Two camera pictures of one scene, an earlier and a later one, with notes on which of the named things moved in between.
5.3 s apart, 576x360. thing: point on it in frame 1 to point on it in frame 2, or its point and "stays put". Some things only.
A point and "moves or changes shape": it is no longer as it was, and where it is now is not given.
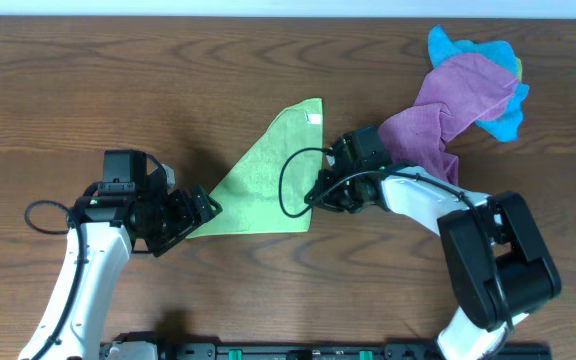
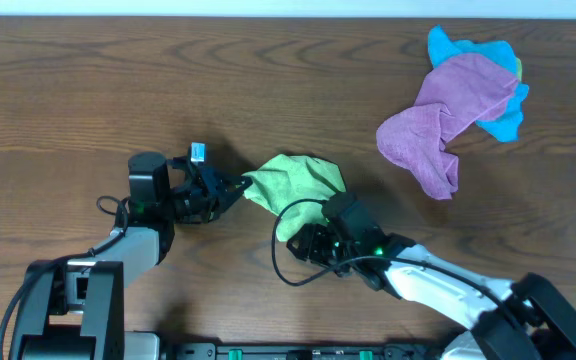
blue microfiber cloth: [506, 125] stays put
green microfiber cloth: [266, 190] moves or changes shape
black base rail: [337, 351] stays put
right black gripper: [325, 179] to [312, 236]
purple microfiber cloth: [452, 96] stays put
